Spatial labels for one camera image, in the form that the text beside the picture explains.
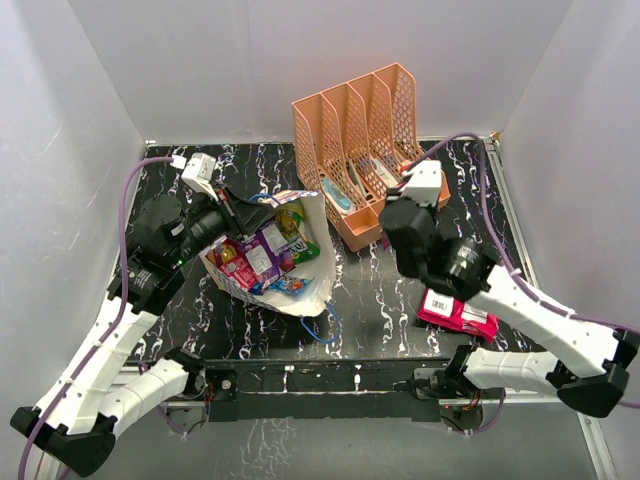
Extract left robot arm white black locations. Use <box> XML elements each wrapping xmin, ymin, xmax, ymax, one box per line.
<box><xmin>11</xmin><ymin>188</ymin><xmax>277</xmax><ymax>478</ymax></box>

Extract blue checkered paper bag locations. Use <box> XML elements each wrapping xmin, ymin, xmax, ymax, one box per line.
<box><xmin>200</xmin><ymin>190</ymin><xmax>343</xmax><ymax>344</ymax></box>

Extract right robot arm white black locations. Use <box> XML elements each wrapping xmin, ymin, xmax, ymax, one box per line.
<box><xmin>379</xmin><ymin>198</ymin><xmax>639</xmax><ymax>418</ymax></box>

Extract aluminium frame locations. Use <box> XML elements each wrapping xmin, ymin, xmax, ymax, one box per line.
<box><xmin>37</xmin><ymin>134</ymin><xmax>616</xmax><ymax>480</ymax></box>

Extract striped packet in organizer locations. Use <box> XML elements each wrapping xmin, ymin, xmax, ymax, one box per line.
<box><xmin>356</xmin><ymin>157</ymin><xmax>399</xmax><ymax>196</ymax></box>

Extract green yellow snack packet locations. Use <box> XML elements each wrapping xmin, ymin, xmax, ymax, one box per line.
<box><xmin>275</xmin><ymin>200</ymin><xmax>320</xmax><ymax>265</ymax></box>

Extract purple snack packet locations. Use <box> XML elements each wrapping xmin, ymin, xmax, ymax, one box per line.
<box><xmin>242</xmin><ymin>221</ymin><xmax>295</xmax><ymax>290</ymax></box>

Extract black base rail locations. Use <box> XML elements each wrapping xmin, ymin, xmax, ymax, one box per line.
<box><xmin>149</xmin><ymin>357</ymin><xmax>506</xmax><ymax>424</ymax></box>

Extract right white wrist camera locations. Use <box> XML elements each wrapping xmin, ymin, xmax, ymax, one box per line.
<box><xmin>400</xmin><ymin>159</ymin><xmax>442</xmax><ymax>207</ymax></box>

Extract blue snack packet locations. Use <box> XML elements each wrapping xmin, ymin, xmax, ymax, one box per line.
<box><xmin>267</xmin><ymin>275</ymin><xmax>312</xmax><ymax>297</ymax></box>

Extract blue white item in organizer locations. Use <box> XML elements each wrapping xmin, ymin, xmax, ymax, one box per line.
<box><xmin>321</xmin><ymin>176</ymin><xmax>356</xmax><ymax>215</ymax></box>

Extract orange plastic file organizer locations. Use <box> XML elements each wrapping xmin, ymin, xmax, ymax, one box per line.
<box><xmin>292</xmin><ymin>63</ymin><xmax>424</xmax><ymax>252</ymax></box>

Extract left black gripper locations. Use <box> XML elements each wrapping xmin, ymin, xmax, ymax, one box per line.
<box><xmin>169</xmin><ymin>182</ymin><xmax>275</xmax><ymax>267</ymax></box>

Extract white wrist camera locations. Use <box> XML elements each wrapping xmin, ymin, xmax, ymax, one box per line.
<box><xmin>181</xmin><ymin>153</ymin><xmax>218</xmax><ymax>201</ymax></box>
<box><xmin>400</xmin><ymin>159</ymin><xmax>442</xmax><ymax>207</ymax></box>

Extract red snack packet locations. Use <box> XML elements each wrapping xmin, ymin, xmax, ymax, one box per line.
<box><xmin>206</xmin><ymin>239</ymin><xmax>258</xmax><ymax>292</ymax></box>

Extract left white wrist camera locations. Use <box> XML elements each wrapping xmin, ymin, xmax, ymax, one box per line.
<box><xmin>181</xmin><ymin>153</ymin><xmax>218</xmax><ymax>201</ymax></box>

